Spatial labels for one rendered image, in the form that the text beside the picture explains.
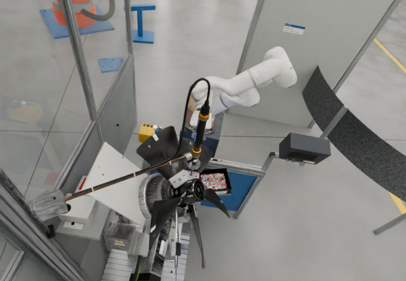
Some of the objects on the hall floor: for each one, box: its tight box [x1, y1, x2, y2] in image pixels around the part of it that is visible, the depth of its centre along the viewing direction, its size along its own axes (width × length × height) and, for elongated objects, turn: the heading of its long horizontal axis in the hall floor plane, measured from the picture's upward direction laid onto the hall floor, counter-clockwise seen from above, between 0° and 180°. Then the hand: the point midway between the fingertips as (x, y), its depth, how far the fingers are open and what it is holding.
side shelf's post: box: [100, 229, 111, 253], centre depth 185 cm, size 4×4×83 cm
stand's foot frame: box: [101, 224, 190, 281], centre depth 213 cm, size 62×46×8 cm
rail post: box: [233, 176, 263, 219], centre depth 223 cm, size 4×4×78 cm
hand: (198, 138), depth 115 cm, fingers closed on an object, 4 cm apart
